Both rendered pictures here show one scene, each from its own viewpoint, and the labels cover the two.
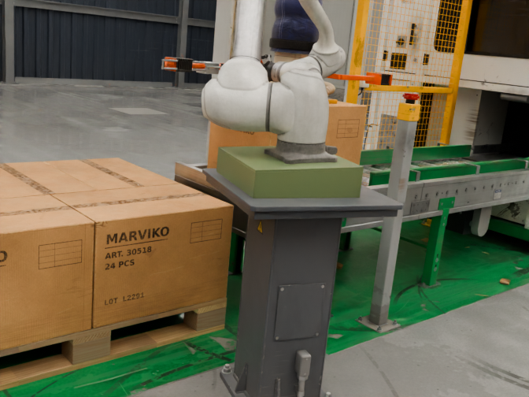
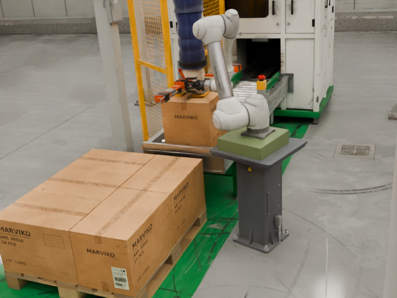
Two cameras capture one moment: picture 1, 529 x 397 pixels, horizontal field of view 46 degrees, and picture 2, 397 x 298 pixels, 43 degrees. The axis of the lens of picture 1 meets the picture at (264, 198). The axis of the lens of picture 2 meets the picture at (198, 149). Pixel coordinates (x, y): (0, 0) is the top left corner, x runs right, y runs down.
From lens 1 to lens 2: 206 cm
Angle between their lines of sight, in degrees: 25
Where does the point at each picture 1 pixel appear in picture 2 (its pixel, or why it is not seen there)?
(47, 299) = (163, 238)
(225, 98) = (231, 119)
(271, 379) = (268, 232)
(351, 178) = (286, 136)
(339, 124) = not seen: hidden behind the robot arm
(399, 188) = not seen: hidden behind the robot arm
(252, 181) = (258, 153)
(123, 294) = (181, 222)
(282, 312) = (269, 202)
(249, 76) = (237, 105)
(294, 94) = (259, 108)
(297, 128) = (262, 122)
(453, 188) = not seen: hidden behind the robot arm
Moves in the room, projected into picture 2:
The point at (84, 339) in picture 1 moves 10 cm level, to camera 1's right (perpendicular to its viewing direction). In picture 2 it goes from (174, 250) to (186, 246)
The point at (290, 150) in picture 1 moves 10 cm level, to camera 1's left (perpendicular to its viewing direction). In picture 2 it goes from (259, 132) to (247, 136)
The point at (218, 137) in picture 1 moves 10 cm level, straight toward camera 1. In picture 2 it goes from (170, 123) to (176, 127)
